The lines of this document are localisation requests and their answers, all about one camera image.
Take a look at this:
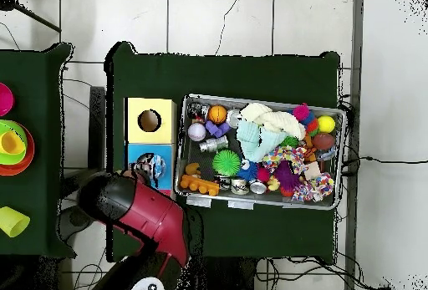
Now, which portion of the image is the brown toy football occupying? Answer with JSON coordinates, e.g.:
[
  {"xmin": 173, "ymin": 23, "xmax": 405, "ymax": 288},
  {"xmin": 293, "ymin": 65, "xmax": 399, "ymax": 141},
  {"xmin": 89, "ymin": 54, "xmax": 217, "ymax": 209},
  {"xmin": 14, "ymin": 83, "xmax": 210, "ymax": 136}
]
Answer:
[{"xmin": 312, "ymin": 132, "xmax": 337, "ymax": 151}]

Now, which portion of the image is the pink round cup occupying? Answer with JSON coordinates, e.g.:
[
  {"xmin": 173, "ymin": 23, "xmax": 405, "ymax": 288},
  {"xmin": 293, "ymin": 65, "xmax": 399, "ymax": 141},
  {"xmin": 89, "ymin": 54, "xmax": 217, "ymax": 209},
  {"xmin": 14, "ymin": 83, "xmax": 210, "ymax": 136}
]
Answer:
[{"xmin": 0, "ymin": 82, "xmax": 15, "ymax": 118}]

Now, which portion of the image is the clear mesh bin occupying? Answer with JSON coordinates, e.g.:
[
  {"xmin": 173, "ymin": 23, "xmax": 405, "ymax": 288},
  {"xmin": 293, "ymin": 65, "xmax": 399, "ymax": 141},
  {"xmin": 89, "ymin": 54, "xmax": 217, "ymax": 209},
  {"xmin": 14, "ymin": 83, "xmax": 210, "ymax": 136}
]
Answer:
[{"xmin": 174, "ymin": 94, "xmax": 349, "ymax": 211}]

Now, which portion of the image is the wooden box with three holes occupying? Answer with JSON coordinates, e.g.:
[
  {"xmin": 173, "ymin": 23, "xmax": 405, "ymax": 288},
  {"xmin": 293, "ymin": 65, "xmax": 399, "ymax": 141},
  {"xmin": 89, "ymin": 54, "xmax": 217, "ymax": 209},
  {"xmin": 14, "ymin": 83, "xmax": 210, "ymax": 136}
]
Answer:
[{"xmin": 125, "ymin": 96, "xmax": 179, "ymax": 199}]

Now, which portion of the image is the white ball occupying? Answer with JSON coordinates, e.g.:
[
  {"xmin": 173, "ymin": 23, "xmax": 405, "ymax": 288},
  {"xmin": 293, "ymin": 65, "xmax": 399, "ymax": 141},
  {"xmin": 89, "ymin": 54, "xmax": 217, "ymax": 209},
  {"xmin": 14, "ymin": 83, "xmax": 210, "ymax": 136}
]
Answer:
[{"xmin": 186, "ymin": 122, "xmax": 208, "ymax": 144}]

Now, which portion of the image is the silver can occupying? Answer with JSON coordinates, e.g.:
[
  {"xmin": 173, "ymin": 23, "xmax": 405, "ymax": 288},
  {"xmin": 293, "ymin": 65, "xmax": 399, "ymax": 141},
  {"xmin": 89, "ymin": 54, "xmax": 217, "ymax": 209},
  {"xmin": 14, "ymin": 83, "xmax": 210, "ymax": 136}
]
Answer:
[{"xmin": 226, "ymin": 109, "xmax": 243, "ymax": 128}]

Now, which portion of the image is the green bowl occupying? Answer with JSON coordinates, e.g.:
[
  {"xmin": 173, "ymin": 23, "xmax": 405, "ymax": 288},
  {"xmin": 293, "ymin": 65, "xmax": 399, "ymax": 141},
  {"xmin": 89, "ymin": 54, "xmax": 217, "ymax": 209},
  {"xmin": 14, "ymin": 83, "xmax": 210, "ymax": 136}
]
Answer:
[{"xmin": 0, "ymin": 119, "xmax": 29, "ymax": 167}]

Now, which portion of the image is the orange disc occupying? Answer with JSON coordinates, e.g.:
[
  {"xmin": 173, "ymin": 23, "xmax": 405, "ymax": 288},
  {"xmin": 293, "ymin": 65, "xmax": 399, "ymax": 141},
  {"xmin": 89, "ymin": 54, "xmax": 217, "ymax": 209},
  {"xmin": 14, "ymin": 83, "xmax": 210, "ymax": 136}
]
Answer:
[{"xmin": 0, "ymin": 121, "xmax": 36, "ymax": 177}]

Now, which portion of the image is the green spiky ball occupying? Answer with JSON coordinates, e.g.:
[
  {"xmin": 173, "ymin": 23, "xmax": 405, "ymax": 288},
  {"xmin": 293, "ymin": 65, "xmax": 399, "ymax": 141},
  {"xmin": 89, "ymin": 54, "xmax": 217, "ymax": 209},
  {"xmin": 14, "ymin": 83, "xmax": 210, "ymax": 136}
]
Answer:
[{"xmin": 211, "ymin": 149, "xmax": 242, "ymax": 178}]

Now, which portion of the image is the orange rubber toy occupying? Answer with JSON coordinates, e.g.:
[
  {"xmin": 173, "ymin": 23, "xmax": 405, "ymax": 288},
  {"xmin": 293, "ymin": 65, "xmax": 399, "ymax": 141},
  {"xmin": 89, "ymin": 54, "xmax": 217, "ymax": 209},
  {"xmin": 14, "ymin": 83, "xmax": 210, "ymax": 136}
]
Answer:
[{"xmin": 179, "ymin": 173, "xmax": 222, "ymax": 197}]

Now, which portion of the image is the mint green cloth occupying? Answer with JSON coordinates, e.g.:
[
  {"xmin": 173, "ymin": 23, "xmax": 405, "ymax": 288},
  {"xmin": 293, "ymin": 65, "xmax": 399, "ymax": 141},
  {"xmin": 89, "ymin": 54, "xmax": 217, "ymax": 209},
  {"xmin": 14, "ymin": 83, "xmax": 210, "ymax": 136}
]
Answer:
[{"xmin": 237, "ymin": 117, "xmax": 289, "ymax": 164}]

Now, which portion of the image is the yellow-green cup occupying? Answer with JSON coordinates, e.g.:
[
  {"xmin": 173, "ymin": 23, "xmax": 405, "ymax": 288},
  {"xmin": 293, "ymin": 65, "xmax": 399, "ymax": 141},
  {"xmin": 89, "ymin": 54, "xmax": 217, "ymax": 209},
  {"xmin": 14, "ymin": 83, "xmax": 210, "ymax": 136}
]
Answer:
[{"xmin": 0, "ymin": 206, "xmax": 32, "ymax": 239}]

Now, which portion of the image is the polka dot cloth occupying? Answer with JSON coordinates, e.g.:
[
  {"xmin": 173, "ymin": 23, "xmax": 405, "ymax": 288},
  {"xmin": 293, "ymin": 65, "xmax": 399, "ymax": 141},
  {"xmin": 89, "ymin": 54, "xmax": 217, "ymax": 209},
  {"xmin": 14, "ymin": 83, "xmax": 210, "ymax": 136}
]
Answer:
[{"xmin": 259, "ymin": 145, "xmax": 308, "ymax": 175}]

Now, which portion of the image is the cream yellow cloth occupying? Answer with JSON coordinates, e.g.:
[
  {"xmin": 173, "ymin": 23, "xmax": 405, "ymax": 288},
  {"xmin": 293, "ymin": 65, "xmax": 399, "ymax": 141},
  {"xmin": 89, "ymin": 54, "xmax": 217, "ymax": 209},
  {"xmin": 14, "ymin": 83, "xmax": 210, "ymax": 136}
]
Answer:
[{"xmin": 240, "ymin": 102, "xmax": 308, "ymax": 141}]

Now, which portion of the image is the small yellow cup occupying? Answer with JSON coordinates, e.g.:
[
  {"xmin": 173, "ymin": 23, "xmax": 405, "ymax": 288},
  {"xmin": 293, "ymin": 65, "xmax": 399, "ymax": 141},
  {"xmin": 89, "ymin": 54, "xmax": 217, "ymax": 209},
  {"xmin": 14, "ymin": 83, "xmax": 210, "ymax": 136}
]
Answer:
[{"xmin": 0, "ymin": 129, "xmax": 27, "ymax": 157}]

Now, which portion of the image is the pink spiky ball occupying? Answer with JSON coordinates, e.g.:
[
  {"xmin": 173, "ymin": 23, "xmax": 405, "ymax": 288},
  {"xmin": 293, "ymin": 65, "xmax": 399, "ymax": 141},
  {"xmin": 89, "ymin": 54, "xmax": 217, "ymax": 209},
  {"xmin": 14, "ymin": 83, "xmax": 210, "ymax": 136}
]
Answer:
[{"xmin": 292, "ymin": 102, "xmax": 312, "ymax": 123}]

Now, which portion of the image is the green side table cloth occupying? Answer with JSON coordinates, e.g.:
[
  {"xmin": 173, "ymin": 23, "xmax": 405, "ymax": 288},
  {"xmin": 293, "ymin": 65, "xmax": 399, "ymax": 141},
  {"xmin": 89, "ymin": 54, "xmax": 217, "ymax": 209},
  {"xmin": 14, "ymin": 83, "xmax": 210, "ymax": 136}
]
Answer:
[{"xmin": 0, "ymin": 42, "xmax": 76, "ymax": 260}]

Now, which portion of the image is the small orange basketball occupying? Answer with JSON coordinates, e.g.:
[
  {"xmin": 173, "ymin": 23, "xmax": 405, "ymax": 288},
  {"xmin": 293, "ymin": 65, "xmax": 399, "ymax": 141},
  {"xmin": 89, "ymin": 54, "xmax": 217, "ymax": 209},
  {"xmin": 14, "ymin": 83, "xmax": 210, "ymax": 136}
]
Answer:
[{"xmin": 207, "ymin": 104, "xmax": 230, "ymax": 125}]

